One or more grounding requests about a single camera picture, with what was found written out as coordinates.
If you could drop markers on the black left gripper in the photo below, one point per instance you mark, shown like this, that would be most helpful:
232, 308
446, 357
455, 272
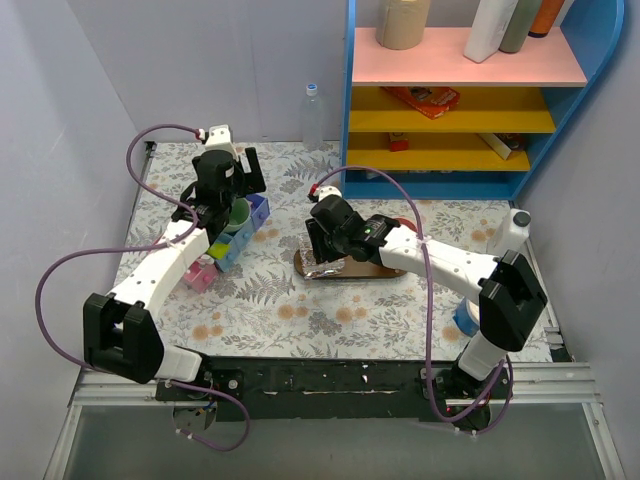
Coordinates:
252, 170

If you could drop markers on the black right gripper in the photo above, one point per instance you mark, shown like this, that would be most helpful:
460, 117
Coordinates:
315, 242

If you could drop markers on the clear textured toothbrush holder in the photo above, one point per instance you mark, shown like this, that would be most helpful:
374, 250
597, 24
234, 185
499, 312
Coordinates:
307, 266

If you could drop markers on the green plastic cup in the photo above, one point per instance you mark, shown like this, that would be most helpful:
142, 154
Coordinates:
239, 215

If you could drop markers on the pink plastic cup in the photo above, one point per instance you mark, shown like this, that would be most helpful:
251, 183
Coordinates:
407, 222

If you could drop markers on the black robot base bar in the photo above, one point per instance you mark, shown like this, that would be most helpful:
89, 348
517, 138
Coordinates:
291, 388

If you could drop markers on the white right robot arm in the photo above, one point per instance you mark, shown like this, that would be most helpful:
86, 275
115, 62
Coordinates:
506, 289

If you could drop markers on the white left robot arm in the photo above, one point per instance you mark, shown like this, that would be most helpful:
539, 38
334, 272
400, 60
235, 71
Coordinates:
120, 334

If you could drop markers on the oval wooden tray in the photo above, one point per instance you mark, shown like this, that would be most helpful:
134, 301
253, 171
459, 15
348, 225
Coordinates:
361, 270

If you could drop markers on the lime green toothpaste tube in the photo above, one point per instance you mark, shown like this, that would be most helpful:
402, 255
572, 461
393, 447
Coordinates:
218, 250

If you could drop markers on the purple drawer box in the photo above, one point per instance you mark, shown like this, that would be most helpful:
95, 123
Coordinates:
260, 210

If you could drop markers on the light blue drawer box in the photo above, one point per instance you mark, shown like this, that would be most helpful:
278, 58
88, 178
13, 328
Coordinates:
237, 241

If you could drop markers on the clear plastic water bottle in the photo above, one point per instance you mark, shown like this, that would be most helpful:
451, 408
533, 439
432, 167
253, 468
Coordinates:
312, 121

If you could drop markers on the pink drawer box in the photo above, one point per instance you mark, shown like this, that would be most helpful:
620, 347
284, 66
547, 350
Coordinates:
201, 274

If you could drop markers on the red small box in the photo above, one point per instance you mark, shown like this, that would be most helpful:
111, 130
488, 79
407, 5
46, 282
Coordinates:
398, 141

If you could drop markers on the blue wooden shelf unit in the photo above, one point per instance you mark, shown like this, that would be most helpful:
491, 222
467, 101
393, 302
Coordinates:
533, 92

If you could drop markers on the toilet paper roll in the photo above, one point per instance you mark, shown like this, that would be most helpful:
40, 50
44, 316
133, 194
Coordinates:
467, 317

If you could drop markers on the red orange snack box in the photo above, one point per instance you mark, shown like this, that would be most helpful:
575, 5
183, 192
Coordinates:
431, 102

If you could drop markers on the white bottle grey cap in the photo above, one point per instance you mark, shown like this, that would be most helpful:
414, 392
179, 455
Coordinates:
512, 233

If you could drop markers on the white brown flat box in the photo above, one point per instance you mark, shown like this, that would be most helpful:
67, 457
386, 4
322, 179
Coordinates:
505, 145

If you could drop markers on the beige paper towel roll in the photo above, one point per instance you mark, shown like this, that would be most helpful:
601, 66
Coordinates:
401, 23

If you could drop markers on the white tall bottle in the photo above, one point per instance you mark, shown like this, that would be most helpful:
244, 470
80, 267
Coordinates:
489, 26

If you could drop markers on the grey green bottle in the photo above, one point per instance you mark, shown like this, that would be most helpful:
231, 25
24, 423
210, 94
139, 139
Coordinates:
518, 28

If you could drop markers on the orange bottle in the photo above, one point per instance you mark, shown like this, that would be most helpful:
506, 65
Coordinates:
545, 18

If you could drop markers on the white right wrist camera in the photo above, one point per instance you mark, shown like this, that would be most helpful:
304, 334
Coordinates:
317, 193

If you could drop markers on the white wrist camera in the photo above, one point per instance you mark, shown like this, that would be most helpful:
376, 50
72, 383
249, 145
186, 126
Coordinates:
317, 193
218, 138

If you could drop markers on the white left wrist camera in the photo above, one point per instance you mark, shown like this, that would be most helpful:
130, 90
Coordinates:
218, 138

